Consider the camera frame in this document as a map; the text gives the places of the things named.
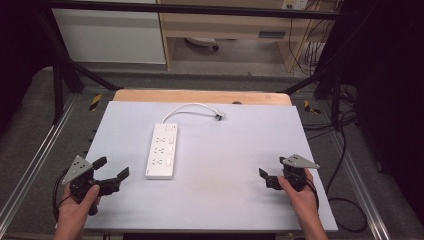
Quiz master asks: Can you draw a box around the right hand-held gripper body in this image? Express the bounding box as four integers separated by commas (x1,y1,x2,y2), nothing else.
280,153,320,193

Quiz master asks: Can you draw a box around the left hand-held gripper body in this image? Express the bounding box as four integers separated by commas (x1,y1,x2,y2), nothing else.
62,155,101,216

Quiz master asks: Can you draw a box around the person's right hand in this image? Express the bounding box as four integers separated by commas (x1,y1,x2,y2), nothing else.
277,168,323,228

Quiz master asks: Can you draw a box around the person's left hand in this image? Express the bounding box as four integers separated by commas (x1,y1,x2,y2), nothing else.
54,184,102,234

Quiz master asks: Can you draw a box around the white power strip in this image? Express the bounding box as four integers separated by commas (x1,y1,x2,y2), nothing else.
144,122,179,181

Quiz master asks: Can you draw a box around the yellow black tape strip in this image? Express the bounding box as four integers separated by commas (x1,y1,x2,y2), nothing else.
303,99,322,115
88,93,103,112

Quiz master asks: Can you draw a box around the wooden table board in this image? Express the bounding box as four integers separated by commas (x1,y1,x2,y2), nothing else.
112,88,293,107

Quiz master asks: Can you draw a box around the black curtain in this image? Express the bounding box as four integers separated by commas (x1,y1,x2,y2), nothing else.
328,0,424,218
0,0,56,134

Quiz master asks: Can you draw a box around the white cabinet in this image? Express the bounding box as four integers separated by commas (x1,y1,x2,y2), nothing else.
51,0,167,65

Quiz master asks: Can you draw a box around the office chair base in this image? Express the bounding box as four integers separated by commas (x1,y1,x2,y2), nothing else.
184,36,220,52

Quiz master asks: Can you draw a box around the light wooden desk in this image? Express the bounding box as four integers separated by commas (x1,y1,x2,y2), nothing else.
155,0,336,73

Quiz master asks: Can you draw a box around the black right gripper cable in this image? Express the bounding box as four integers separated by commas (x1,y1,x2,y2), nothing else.
304,177,320,212

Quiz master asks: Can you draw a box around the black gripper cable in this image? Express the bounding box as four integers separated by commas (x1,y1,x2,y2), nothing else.
52,168,73,223
304,177,320,212

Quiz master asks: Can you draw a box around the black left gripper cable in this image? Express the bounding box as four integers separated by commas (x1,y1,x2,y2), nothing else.
52,168,73,223

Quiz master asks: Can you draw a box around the black floor cable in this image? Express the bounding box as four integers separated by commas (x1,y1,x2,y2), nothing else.
301,84,369,234

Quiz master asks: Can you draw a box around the aluminium floor rail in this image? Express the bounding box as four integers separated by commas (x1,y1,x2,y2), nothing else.
0,94,78,231
328,128,392,240

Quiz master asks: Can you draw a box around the white power strip cable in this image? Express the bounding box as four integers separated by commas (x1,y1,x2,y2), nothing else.
161,102,218,124

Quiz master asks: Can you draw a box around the bundle of black hanging cables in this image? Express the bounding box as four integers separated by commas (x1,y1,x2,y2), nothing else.
288,0,344,77

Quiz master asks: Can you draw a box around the white wall socket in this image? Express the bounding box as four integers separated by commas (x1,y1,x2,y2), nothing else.
281,0,309,10

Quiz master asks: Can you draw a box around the black metal frame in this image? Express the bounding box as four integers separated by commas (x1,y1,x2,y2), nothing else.
34,0,344,129

